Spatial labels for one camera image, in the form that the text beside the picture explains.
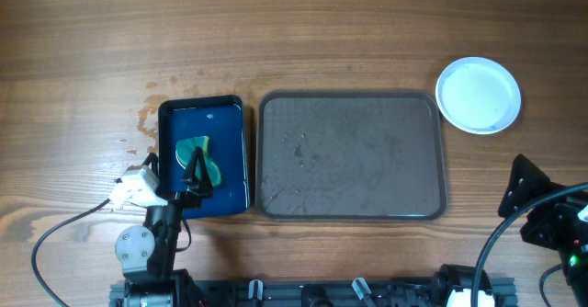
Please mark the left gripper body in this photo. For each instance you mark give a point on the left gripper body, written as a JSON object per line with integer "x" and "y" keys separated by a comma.
{"x": 186, "y": 203}

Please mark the black water tray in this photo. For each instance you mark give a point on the black water tray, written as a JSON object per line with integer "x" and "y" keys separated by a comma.
{"x": 215, "y": 124}

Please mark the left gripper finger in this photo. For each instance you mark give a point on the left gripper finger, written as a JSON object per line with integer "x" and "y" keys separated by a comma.
{"x": 196, "y": 175}
{"x": 152, "y": 161}

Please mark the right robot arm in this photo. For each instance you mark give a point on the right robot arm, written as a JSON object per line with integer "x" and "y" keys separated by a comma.
{"x": 556, "y": 219}

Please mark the white plate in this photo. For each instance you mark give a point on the white plate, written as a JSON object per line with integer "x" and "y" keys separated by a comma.
{"x": 478, "y": 95}

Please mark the brown serving tray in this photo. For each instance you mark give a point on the brown serving tray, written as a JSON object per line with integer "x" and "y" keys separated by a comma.
{"x": 350, "y": 156}

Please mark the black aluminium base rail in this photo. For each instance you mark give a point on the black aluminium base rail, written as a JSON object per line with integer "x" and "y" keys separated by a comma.
{"x": 394, "y": 293}

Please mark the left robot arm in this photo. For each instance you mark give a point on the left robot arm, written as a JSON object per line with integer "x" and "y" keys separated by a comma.
{"x": 147, "y": 252}

